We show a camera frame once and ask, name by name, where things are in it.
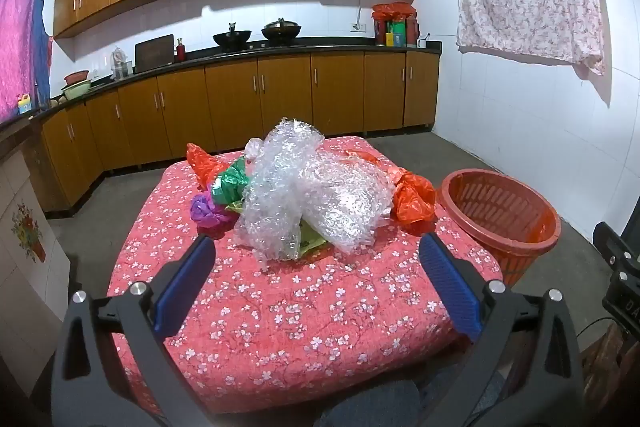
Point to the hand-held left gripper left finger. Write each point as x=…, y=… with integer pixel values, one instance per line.
x=185, y=277

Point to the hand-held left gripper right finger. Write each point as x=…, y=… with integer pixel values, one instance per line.
x=450, y=277

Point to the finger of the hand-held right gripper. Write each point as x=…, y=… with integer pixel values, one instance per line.
x=615, y=252

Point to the red plastic basket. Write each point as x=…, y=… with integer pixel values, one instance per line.
x=500, y=227

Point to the pink purple plastic bag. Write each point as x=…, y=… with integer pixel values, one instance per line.
x=210, y=209

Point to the clear bubble wrap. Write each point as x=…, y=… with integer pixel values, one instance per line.
x=345, y=207
x=280, y=187

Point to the brown wooden furniture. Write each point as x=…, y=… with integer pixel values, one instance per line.
x=612, y=367

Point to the green plastic bag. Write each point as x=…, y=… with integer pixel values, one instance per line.
x=230, y=184

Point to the red floral blanket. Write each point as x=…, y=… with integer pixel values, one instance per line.
x=300, y=317

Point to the yellow-green plastic bag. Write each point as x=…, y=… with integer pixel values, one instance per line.
x=312, y=243

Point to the person's jeans leg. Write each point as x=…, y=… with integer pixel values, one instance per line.
x=370, y=402

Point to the beige tiled panel with flowers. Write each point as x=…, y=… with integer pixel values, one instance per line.
x=30, y=227

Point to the wooden lower cabinets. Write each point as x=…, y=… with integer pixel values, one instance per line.
x=285, y=97

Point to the green basin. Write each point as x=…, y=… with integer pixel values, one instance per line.
x=76, y=90

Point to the clear jar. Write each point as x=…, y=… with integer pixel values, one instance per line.
x=120, y=64

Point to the red bottle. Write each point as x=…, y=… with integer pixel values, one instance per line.
x=181, y=51

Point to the brown cutting board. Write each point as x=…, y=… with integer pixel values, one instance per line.
x=154, y=53

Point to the red basin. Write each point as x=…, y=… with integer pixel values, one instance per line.
x=76, y=77

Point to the yellow detergent bottle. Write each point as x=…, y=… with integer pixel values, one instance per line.
x=24, y=104

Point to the black open wok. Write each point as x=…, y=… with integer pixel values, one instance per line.
x=232, y=39

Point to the red thermos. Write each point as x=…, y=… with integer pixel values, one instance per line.
x=412, y=32
x=379, y=32

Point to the green box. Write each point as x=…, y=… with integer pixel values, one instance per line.
x=398, y=34

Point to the black wok with lid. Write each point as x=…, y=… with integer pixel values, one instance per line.
x=281, y=32

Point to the black kitchen countertop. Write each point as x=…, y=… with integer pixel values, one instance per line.
x=320, y=44

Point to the red bag on thermoses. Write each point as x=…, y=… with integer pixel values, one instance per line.
x=394, y=10

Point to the purple hanging cloth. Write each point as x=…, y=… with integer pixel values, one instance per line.
x=20, y=42

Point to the white wall socket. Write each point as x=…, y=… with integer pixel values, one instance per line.
x=359, y=27

